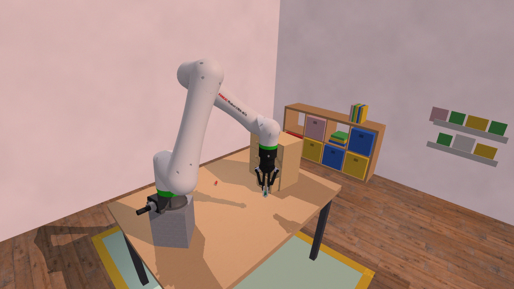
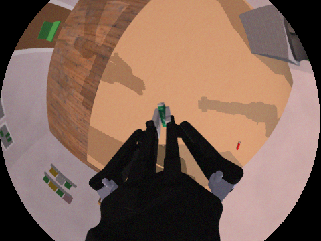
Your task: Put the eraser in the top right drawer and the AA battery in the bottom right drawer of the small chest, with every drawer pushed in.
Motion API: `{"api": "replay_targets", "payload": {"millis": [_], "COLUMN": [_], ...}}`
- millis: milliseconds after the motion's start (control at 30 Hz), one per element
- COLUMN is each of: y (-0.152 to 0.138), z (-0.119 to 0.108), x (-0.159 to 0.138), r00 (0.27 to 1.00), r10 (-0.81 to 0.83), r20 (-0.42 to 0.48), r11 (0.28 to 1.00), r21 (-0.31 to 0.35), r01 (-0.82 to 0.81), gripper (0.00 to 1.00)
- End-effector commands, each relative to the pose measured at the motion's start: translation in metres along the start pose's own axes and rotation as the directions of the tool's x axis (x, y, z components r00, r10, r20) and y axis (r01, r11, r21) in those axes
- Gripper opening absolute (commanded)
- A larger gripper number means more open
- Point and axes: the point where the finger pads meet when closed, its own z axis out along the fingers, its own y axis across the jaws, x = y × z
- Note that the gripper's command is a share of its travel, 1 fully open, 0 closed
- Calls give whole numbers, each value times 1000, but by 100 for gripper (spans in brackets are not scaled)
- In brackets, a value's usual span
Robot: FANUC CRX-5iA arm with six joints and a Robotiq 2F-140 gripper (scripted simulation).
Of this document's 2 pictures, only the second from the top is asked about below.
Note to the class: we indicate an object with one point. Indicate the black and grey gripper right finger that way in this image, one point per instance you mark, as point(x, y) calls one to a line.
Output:
point(222, 174)

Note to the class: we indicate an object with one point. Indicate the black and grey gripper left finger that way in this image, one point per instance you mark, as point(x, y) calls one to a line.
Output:
point(131, 161)

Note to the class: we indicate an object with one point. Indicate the green aa battery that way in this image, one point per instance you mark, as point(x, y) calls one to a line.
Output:
point(161, 108)

